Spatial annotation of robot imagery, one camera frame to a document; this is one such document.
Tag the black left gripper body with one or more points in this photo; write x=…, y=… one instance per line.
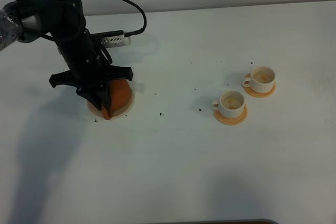
x=89, y=63

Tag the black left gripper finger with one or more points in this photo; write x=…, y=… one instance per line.
x=92, y=98
x=104, y=94

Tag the brown clay teapot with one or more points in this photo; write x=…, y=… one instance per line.
x=121, y=97

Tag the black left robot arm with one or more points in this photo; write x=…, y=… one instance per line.
x=62, y=21

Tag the beige round teapot coaster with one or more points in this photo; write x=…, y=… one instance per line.
x=97, y=113

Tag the near white teacup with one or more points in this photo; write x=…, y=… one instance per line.
x=230, y=104

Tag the white teacup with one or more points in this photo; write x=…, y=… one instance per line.
x=230, y=104
x=259, y=70

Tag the near orange saucer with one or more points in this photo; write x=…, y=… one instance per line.
x=234, y=121

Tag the orange saucer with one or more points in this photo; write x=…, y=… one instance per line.
x=260, y=87
x=234, y=121

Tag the far orange saucer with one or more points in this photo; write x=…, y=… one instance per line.
x=260, y=87

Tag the far white teacup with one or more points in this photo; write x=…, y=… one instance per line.
x=259, y=70

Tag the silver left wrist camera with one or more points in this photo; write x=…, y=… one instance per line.
x=113, y=39

